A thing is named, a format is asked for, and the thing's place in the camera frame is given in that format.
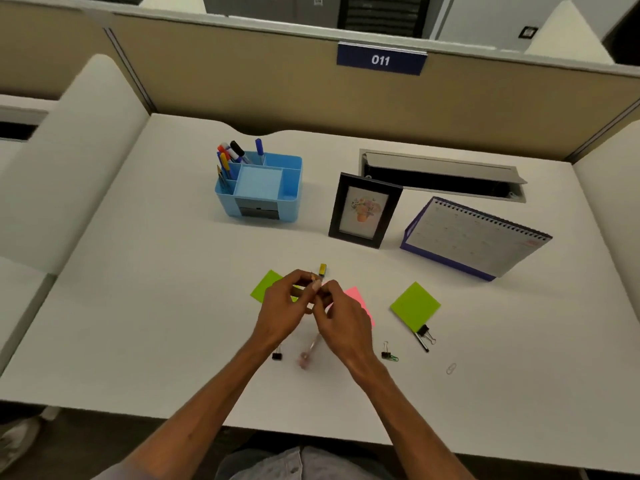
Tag person's left hand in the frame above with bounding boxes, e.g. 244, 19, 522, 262
250, 269, 321, 354

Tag person's right hand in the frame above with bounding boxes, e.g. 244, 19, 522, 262
306, 280, 377, 383

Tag yellow highlighter pen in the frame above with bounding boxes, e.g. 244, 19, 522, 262
292, 264, 328, 291

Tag person's left forearm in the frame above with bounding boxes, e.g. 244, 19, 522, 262
107, 340, 273, 480

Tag person's right forearm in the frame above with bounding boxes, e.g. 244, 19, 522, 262
347, 362, 476, 480

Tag pink sticky note pad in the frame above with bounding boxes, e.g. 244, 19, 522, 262
343, 287, 376, 328

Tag green sticky note pad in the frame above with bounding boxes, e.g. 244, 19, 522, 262
250, 270, 301, 304
389, 282, 442, 333

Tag pink pen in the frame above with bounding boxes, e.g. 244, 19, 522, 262
298, 334, 322, 370

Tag blue desk organizer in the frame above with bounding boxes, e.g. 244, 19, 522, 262
215, 151, 303, 223

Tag spiral desk calendar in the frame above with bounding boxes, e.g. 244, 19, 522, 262
400, 196, 553, 282

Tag person's grey trousers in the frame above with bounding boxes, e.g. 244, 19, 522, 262
215, 446, 396, 480

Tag beige desk partition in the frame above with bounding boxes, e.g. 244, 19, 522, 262
0, 0, 640, 163

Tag blue number sign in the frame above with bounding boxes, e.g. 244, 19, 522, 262
336, 42, 429, 76

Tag white side divider panel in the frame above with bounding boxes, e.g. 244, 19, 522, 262
572, 120, 640, 320
0, 54, 151, 275

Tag white shoe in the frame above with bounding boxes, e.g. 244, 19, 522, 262
0, 417, 42, 473

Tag black picture frame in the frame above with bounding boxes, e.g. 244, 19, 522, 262
328, 172, 404, 249

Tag grey cable tray lid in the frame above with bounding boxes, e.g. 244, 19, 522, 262
358, 149, 528, 204

